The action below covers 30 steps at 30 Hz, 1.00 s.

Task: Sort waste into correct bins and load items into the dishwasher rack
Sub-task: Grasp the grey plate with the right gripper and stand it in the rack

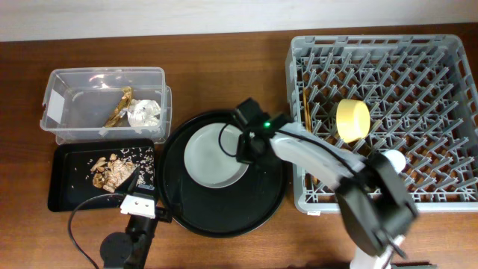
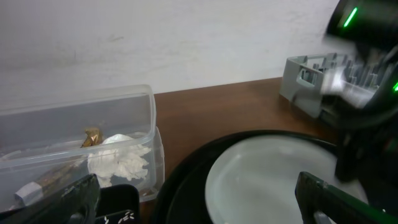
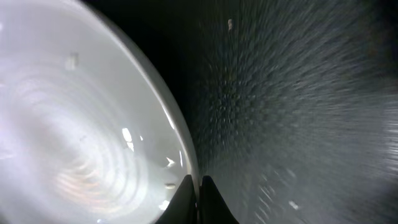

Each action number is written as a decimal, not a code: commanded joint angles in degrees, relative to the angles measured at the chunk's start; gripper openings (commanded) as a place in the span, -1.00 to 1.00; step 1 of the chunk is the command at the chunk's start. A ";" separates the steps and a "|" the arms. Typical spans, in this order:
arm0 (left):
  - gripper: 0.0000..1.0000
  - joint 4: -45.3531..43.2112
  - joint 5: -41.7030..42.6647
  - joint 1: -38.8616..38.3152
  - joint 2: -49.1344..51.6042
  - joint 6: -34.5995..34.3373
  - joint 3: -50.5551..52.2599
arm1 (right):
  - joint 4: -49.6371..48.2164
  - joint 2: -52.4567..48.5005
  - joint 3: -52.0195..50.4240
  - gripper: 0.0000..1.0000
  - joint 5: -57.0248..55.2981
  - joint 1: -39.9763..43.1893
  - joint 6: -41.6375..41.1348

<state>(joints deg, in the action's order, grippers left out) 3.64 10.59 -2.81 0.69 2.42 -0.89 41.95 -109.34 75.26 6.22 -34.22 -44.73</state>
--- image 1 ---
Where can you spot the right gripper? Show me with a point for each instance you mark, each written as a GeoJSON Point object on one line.
{"type": "Point", "coordinates": [241, 156]}

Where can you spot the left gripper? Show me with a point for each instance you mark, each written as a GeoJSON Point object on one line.
{"type": "Point", "coordinates": [163, 214]}

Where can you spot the grey round plate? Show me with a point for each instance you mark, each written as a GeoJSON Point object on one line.
{"type": "Point", "coordinates": [207, 156]}

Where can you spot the white tissue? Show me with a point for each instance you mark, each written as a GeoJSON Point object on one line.
{"type": "Point", "coordinates": [143, 113]}

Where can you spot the gold foil snack wrapper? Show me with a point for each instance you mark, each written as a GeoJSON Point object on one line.
{"type": "Point", "coordinates": [120, 110]}

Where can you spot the wooden chopstick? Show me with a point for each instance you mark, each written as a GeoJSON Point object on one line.
{"type": "Point", "coordinates": [306, 111]}

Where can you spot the yellow bowl with food scraps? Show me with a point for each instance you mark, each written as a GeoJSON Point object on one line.
{"type": "Point", "coordinates": [352, 120]}

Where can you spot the blue plastic cup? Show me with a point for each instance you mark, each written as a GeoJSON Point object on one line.
{"type": "Point", "coordinates": [396, 158]}

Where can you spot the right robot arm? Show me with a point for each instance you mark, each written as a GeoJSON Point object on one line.
{"type": "Point", "coordinates": [376, 208]}

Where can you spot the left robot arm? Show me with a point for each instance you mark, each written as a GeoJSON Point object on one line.
{"type": "Point", "coordinates": [130, 248]}

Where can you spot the grey plastic dishwasher rack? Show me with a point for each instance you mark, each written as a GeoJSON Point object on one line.
{"type": "Point", "coordinates": [422, 100]}

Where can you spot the pile of food scraps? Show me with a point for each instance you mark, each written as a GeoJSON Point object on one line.
{"type": "Point", "coordinates": [107, 169]}

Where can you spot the black rectangular tray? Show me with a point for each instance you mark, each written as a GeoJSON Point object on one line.
{"type": "Point", "coordinates": [72, 178]}

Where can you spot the round black serving tray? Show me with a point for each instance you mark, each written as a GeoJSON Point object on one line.
{"type": "Point", "coordinates": [217, 213]}

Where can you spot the clear plastic storage bin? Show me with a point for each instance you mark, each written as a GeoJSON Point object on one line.
{"type": "Point", "coordinates": [78, 102]}

